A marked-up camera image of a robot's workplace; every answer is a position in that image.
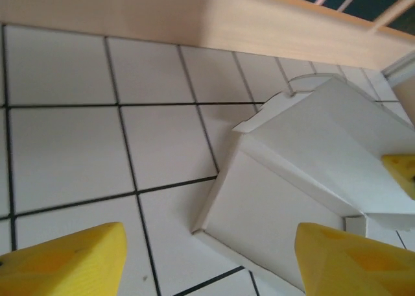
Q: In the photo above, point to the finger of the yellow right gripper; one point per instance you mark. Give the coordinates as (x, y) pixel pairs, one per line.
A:
(402, 169)

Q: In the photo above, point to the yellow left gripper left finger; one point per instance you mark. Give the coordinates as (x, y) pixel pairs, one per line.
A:
(65, 263)

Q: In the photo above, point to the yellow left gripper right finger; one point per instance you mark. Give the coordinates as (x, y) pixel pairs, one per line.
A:
(350, 266)

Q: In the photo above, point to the white paper box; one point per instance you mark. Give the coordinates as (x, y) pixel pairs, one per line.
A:
(275, 195)

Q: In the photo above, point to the aluminium corner post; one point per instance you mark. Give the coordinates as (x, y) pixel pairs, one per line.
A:
(400, 70)

